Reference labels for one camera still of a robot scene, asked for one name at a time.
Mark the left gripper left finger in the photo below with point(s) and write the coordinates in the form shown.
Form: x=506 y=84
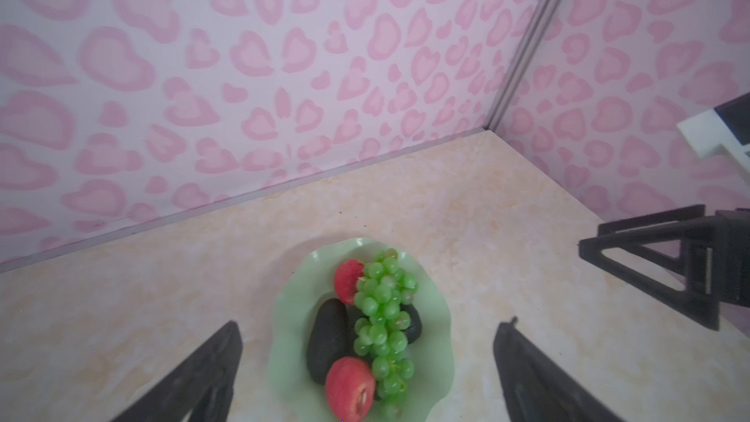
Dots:
x=201 y=388

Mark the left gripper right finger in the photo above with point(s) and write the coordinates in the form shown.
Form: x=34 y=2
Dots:
x=535 y=388

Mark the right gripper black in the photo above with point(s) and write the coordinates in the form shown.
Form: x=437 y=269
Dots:
x=711 y=254

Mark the dark avocado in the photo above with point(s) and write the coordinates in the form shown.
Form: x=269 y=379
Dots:
x=414 y=330
x=329 y=339

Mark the red apple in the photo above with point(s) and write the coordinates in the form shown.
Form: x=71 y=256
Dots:
x=345 y=280
x=350 y=388

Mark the green grape bunch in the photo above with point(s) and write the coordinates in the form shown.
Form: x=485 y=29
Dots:
x=379 y=333

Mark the green scalloped fruit bowl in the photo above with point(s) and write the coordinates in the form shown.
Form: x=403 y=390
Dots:
x=293 y=316

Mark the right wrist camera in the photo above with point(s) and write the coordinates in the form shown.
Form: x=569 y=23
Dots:
x=721 y=131

